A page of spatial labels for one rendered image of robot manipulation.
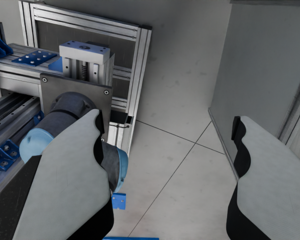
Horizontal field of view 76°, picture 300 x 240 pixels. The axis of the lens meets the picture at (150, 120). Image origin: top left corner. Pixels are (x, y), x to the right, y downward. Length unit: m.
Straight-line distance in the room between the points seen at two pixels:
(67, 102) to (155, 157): 1.65
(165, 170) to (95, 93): 1.78
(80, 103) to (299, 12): 0.79
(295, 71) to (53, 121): 0.78
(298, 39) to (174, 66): 0.99
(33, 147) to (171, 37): 1.31
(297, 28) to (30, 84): 0.96
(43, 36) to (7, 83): 0.78
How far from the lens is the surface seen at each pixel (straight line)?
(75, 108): 0.60
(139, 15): 1.60
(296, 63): 0.84
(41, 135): 0.51
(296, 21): 0.90
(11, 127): 0.75
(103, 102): 0.64
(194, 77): 1.70
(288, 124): 0.83
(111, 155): 0.52
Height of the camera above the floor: 1.58
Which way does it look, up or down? 58 degrees down
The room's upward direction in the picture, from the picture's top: 174 degrees counter-clockwise
